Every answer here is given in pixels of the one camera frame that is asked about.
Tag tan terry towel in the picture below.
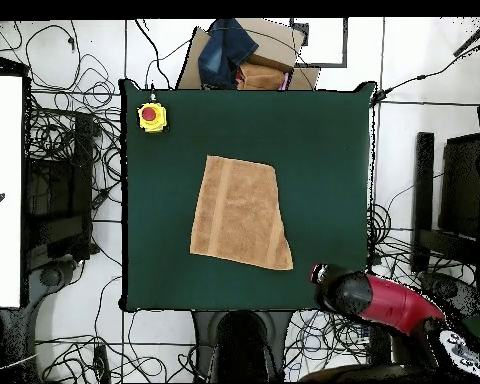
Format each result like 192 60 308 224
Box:
189 154 294 272

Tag black power strip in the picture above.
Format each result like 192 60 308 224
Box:
92 343 112 384
368 325 392 366

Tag long black bar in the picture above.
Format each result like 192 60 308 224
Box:
410 131 436 275

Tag black panel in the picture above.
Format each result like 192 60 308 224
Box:
439 133 480 241

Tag dark green tablecloth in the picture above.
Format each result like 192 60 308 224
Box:
118 78 379 315

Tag tan towel in box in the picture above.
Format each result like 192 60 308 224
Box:
236 61 291 91

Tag yellow emergency stop button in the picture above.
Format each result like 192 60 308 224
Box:
136 101 170 134

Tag brown cardboard box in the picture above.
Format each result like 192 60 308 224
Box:
175 17 322 91

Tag blue denim jeans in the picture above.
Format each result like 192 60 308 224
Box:
197 17 260 90

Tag black equipment stand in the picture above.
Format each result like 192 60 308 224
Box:
23 111 101 269

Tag dark rod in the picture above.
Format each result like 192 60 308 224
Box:
452 17 480 57

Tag white desk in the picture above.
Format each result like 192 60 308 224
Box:
0 75 24 309

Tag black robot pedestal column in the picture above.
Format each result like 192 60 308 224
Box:
191 309 294 384

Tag black pedestal leg with knob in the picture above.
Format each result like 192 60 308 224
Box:
419 271 480 321
27 259 85 309

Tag black cable with connector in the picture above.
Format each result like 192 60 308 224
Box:
370 37 480 106

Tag dark square frame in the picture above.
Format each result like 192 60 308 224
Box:
289 17 349 68

